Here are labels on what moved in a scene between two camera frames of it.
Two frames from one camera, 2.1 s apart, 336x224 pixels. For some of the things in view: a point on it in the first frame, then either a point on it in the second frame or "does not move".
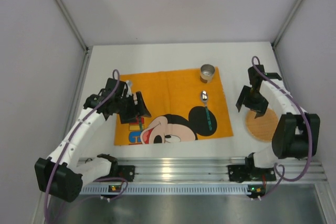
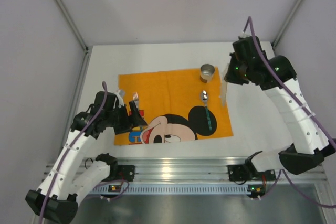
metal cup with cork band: x=207 y=74 does not move
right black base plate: x=244 y=173 does not move
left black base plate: x=126 y=172 does not move
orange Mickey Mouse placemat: x=182 y=107 does not move
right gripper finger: x=245 y=92 -> x=233 y=74
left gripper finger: x=128 y=118 -> x=124 y=128
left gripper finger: x=142 y=109 -> x=137 y=119
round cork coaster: x=262 y=127 -> x=223 y=91
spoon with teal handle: x=205 y=97 does not move
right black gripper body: x=254 y=100 -> x=231 y=74
